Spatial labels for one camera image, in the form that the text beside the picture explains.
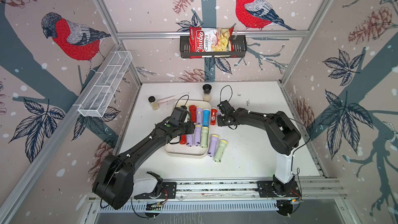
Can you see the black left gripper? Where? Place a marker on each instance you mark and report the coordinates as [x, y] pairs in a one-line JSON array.
[[191, 127]]

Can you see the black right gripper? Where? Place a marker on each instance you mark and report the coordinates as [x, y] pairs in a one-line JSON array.
[[219, 124]]

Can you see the tall purple flashlight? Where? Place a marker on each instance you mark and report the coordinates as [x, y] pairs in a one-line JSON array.
[[197, 135]]

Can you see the red flashlight with white logo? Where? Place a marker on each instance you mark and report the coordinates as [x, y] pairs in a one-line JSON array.
[[213, 116]]

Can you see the purple flashlight across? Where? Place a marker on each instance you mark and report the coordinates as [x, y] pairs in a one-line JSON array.
[[189, 138]]

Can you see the green flashlight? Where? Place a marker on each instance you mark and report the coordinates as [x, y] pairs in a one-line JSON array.
[[222, 145], [204, 137]]

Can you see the blue flashlight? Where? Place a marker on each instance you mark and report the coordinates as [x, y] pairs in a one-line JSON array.
[[206, 117]]

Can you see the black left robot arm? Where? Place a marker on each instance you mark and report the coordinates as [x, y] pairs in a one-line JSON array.
[[115, 180]]

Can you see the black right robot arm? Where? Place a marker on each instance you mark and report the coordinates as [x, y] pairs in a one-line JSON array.
[[283, 135]]

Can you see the white rectangular storage tray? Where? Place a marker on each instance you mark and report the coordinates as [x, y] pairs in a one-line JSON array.
[[175, 149]]

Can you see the black cap spice grinder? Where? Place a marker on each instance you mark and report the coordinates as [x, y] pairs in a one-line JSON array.
[[206, 92]]

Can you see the small black cap jar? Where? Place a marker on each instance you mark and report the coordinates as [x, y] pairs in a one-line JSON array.
[[154, 104]]

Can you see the red cassava chips bag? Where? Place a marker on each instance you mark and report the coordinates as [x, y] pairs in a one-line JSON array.
[[210, 40]]

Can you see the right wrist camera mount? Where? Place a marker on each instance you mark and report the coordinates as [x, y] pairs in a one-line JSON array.
[[225, 107]]

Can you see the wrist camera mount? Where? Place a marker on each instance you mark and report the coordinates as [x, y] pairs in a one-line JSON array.
[[225, 107], [180, 114]]

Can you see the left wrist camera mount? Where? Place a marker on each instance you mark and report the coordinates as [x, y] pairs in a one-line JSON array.
[[180, 114]]

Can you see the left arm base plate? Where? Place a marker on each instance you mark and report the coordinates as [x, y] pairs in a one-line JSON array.
[[166, 190]]

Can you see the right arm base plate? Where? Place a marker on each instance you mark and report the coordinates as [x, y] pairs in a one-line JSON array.
[[270, 189]]

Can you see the black wall basket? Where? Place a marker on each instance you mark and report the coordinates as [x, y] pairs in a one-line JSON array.
[[235, 47]]

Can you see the white wire mesh shelf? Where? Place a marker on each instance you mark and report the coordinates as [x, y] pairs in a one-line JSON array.
[[100, 95]]

